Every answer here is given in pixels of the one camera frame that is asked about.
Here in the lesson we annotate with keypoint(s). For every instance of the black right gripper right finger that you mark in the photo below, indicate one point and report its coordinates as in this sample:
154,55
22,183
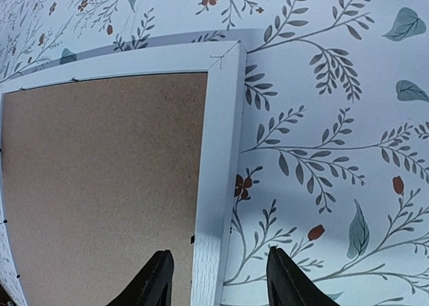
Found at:
288,285

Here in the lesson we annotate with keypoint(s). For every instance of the brown cardboard backing board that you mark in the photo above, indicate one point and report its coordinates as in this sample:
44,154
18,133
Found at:
97,177

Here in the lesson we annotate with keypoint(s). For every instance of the floral patterned table mat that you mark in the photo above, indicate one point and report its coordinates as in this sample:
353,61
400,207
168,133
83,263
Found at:
334,146

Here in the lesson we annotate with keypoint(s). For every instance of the white picture frame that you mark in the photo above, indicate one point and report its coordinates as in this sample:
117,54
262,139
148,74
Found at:
224,64

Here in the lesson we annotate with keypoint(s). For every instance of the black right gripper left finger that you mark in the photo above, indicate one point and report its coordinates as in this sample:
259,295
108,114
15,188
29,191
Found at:
152,285

